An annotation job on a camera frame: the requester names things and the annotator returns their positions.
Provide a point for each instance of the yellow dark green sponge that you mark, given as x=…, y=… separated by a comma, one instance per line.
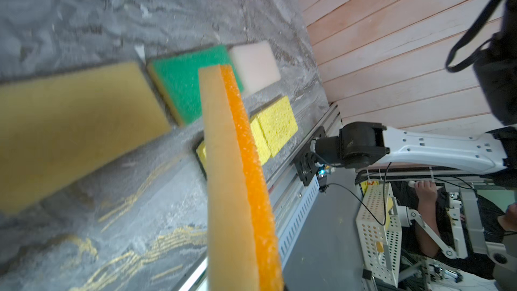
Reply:
x=259, y=139

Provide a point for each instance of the orange sponge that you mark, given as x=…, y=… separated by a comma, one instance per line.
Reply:
x=243, y=249

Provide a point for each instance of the dull yellow sponge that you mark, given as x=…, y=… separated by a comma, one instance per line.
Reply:
x=57, y=129

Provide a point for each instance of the bright yellow sponge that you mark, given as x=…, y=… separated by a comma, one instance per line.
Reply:
x=278, y=124

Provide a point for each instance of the beige sponge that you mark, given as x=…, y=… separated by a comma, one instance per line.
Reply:
x=255, y=65

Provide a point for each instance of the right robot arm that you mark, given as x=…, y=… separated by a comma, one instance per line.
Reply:
x=389, y=67

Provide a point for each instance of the operator person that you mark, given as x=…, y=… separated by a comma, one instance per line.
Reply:
x=444, y=218

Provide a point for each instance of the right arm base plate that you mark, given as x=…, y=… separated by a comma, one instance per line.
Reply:
x=305, y=161

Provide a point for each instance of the white perforated cable tray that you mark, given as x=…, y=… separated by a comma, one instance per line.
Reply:
x=380, y=234

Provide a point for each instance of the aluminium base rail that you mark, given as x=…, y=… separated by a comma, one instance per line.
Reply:
x=291, y=198

